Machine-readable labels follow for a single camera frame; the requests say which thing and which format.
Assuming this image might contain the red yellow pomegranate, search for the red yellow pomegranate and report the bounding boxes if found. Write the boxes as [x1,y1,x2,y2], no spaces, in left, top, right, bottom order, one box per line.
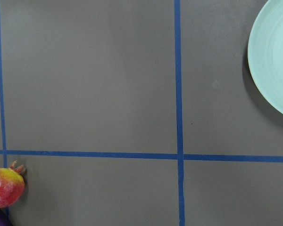
[0,161,25,209]

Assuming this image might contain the light green plate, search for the light green plate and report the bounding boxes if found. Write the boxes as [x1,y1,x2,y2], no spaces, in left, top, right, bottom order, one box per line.
[248,0,283,114]

